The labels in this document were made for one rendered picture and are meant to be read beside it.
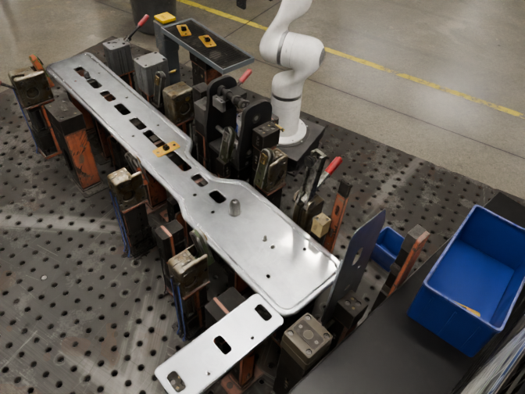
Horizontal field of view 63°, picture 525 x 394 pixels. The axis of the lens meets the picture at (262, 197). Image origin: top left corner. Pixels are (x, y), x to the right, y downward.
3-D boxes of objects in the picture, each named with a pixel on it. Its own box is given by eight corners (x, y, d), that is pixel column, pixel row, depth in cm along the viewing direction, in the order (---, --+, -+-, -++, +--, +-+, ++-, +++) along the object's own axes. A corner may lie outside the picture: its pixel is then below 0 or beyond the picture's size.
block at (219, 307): (201, 352, 123) (196, 303, 103) (231, 329, 129) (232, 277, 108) (222, 379, 118) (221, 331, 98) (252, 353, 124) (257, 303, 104)
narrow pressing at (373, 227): (319, 325, 99) (349, 232, 74) (351, 296, 104) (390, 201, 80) (320, 327, 98) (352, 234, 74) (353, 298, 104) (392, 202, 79)
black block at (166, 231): (156, 288, 137) (144, 231, 115) (184, 270, 142) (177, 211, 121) (171, 306, 133) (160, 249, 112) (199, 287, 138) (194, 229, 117)
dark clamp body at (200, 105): (190, 184, 170) (183, 101, 142) (217, 169, 176) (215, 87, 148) (206, 198, 164) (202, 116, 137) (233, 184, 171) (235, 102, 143)
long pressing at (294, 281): (36, 69, 166) (35, 66, 165) (91, 51, 177) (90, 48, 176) (285, 324, 100) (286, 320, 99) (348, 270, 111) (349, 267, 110)
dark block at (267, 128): (247, 220, 158) (251, 128, 127) (261, 211, 161) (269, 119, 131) (256, 228, 156) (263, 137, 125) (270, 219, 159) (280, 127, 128)
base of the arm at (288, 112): (270, 111, 190) (273, 74, 176) (312, 123, 185) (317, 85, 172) (254, 137, 178) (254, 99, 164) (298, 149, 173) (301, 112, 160)
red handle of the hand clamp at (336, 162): (295, 195, 117) (333, 152, 117) (298, 198, 119) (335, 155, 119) (307, 205, 115) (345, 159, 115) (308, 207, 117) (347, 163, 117)
